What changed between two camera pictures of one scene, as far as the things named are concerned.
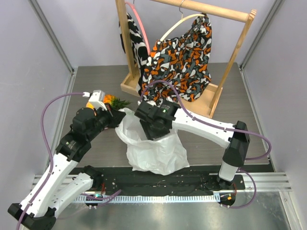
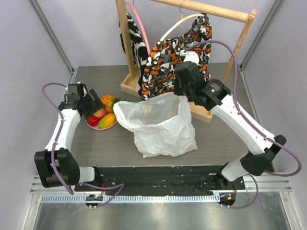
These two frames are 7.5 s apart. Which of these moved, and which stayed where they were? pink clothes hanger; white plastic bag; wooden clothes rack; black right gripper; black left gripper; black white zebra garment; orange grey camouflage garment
Moved: black right gripper; black left gripper; white plastic bag
Stayed: wooden clothes rack; black white zebra garment; pink clothes hanger; orange grey camouflage garment
